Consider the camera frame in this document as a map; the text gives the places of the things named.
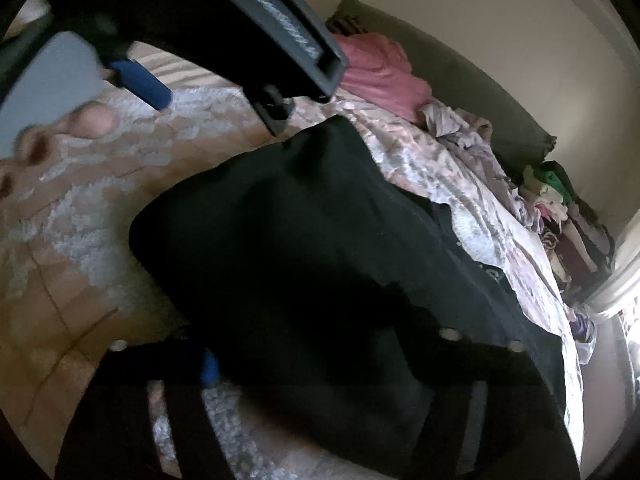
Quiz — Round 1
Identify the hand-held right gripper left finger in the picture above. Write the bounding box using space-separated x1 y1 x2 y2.
54 339 237 480

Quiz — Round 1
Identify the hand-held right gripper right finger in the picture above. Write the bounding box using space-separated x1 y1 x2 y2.
400 329 582 480

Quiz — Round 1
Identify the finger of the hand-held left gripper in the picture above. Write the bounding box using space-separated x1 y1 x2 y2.
102 57 174 111

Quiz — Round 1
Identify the black shirt with orange print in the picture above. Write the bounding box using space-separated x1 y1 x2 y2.
129 115 581 480

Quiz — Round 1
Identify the pile of folded clothes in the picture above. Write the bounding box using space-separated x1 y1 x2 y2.
520 160 616 291

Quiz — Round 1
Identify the person's left hand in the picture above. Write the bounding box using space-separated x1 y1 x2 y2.
0 100 122 202

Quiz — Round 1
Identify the striped dark cloth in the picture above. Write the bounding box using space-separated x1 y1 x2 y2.
327 12 366 36

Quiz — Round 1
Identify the purple and white cloth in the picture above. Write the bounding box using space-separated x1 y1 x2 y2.
570 310 598 366

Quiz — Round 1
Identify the floral pink bedspread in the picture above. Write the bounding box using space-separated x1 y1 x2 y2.
0 40 586 480

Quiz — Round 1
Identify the pink blanket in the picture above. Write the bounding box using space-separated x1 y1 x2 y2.
330 32 433 123

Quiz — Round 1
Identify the white curtain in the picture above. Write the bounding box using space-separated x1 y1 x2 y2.
580 230 640 317

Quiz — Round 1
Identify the crumpled lilac cloth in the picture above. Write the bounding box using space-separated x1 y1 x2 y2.
420 100 543 233

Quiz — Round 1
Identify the dark headboard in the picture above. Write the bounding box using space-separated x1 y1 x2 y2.
325 0 558 176

